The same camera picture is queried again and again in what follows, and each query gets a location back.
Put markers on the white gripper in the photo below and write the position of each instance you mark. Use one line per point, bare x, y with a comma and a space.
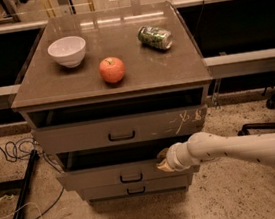
173, 158

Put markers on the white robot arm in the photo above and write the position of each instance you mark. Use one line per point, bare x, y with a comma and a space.
255, 148

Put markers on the grey drawer cabinet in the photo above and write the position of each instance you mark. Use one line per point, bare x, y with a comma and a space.
154, 80

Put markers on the red apple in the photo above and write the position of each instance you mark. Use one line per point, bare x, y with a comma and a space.
112, 70

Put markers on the green soda can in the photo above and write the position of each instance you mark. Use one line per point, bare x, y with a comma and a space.
156, 37

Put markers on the white ceramic bowl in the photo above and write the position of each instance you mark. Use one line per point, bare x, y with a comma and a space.
68, 51

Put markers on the black metal floor bar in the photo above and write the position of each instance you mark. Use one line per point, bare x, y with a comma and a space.
25, 185

